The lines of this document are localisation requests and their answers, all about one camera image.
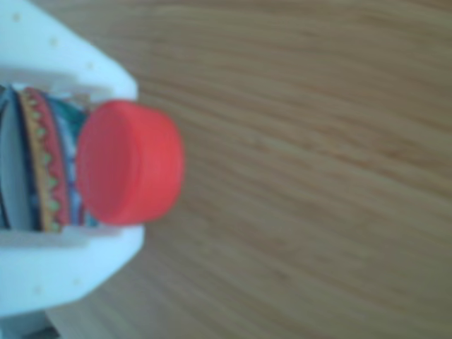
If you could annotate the red bottle cap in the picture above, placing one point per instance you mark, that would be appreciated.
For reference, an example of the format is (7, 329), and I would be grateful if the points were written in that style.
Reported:
(130, 162)

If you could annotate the painted ceramic cup black rim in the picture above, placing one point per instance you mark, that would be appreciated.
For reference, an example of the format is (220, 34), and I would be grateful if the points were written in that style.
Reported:
(46, 159)

